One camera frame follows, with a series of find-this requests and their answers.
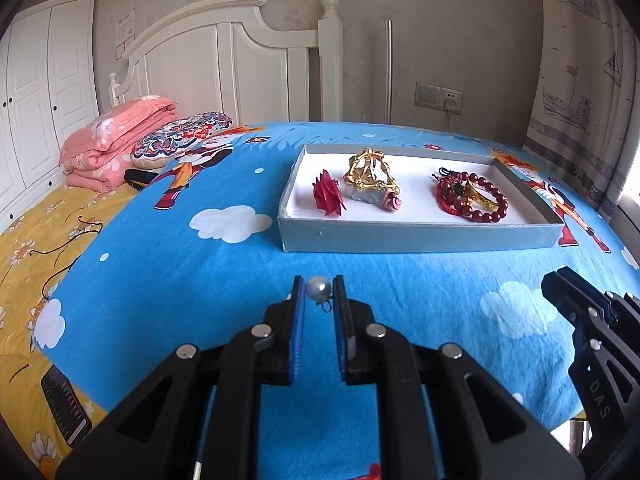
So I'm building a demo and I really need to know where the red rose ornament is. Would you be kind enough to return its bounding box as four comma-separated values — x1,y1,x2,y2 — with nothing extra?
312,169,346,218

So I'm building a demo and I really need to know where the red string bracelet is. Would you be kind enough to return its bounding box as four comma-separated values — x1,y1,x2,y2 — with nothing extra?
432,167,471,220

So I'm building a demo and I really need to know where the black smartphone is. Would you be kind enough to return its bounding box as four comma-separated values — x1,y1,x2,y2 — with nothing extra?
40,365,93,448

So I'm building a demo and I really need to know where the white wooden headboard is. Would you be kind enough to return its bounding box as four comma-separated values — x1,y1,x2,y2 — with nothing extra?
109,0,345,123

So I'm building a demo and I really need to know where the white pearl earring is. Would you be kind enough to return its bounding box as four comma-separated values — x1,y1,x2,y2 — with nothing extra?
306,276,332,312

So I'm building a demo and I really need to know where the wall switch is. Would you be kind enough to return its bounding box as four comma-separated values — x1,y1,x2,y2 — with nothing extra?
415,81,442,107

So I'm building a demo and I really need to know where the pale stone pendant pink rose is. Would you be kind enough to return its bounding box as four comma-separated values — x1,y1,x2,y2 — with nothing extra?
345,185,403,213

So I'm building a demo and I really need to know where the wooden stool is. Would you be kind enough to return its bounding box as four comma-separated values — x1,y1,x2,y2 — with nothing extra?
567,409,594,457

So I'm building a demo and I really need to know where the black cord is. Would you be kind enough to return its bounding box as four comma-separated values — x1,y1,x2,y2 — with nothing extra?
30,215,103,301

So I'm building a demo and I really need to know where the ship print curtain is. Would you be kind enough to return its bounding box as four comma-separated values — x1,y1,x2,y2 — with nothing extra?
522,0,640,221

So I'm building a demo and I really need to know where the patterned round cushion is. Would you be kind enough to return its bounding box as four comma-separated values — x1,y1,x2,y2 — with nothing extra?
131,112,233,170

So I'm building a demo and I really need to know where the yellow floral bedsheet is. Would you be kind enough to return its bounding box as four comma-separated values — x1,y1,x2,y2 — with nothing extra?
0,182,136,480

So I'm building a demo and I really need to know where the metal pole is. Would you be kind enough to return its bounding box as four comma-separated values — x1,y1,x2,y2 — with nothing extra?
384,20,394,123

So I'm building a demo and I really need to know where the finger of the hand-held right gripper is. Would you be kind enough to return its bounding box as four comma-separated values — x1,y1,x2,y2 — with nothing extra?
541,267,640,453
605,292,640,356

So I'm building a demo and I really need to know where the grey cardboard box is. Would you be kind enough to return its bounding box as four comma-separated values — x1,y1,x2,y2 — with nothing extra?
277,144,565,253

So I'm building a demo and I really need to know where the gold bamboo bangle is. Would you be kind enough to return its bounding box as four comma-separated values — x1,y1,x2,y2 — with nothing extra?
343,146,401,196

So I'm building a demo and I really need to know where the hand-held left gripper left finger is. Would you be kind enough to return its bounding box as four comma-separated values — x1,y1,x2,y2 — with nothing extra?
55,275,306,480

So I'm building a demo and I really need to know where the blue cartoon blanket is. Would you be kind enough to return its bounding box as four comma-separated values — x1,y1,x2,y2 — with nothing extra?
30,121,640,480

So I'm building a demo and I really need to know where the black hairbrush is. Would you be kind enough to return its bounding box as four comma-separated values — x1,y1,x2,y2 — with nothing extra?
123,168,161,192

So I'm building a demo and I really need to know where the gold engraved bangle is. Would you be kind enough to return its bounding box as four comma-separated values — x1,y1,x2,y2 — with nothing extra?
462,182,503,213

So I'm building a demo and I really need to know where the white wardrobe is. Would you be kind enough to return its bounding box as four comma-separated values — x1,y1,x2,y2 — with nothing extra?
0,0,101,233

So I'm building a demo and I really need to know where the dark red bead bracelet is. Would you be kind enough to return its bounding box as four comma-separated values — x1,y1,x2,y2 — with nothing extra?
440,171,508,223

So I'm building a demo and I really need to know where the pink folded quilt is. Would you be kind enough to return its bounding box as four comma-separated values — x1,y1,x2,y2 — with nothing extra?
59,95,178,193

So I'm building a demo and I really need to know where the paper wall notice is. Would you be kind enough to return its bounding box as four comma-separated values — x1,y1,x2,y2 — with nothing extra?
115,9,137,58

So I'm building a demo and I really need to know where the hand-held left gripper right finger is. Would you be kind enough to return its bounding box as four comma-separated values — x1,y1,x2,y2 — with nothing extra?
332,275,586,480

